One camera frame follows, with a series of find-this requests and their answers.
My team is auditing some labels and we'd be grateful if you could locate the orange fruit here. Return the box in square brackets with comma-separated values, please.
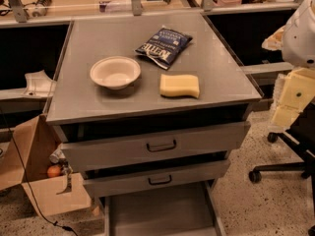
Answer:
[47, 165, 61, 178]

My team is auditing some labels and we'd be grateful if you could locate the open bottom grey drawer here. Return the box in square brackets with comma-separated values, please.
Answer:
[104, 181, 226, 236]

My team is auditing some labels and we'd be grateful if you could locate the black floor cable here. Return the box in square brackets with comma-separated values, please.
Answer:
[0, 108, 80, 236]

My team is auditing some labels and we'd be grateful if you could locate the grey drawer cabinet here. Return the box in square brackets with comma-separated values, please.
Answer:
[42, 11, 265, 236]

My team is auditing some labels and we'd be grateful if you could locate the black office chair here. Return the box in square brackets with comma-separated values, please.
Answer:
[246, 111, 314, 236]

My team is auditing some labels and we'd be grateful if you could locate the small can in box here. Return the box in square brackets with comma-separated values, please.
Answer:
[49, 149, 66, 164]

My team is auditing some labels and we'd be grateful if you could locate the white paper bowl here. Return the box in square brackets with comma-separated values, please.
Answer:
[90, 56, 141, 90]

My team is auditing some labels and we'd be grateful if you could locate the brown cardboard box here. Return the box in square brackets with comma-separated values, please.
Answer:
[0, 115, 92, 216]

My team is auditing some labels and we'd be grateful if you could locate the middle grey drawer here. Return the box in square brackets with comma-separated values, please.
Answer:
[83, 159, 230, 197]

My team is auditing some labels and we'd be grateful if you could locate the black and white tool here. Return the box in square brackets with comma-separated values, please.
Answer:
[31, 0, 52, 17]

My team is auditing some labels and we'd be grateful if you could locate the white curved plastic part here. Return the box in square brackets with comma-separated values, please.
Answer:
[23, 70, 56, 98]

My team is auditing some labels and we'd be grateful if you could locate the blue Kettle chip bag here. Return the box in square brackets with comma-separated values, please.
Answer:
[135, 28, 193, 70]

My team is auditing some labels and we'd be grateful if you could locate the yellow sponge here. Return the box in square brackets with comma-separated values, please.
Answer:
[159, 75, 200, 98]

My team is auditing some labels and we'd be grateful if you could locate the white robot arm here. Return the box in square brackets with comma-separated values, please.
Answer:
[262, 0, 315, 133]

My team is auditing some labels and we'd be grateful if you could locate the top grey drawer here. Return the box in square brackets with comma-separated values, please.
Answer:
[61, 121, 250, 172]

